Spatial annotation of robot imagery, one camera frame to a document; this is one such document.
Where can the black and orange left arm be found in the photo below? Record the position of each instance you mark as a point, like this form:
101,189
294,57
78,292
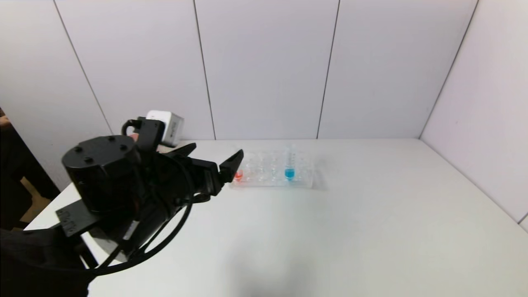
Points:
103,173

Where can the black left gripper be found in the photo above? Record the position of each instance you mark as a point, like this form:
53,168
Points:
209,178

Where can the black furniture beside table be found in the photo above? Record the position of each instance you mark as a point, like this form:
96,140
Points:
16,177

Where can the clear plastic test tube rack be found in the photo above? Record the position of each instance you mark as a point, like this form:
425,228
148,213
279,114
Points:
268,175

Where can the test tube with red pigment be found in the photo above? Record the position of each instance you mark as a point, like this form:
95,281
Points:
238,177

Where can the test tube with blue pigment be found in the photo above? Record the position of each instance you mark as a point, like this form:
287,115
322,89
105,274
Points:
290,174

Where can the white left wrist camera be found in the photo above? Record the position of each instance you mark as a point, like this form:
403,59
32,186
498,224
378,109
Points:
171,126

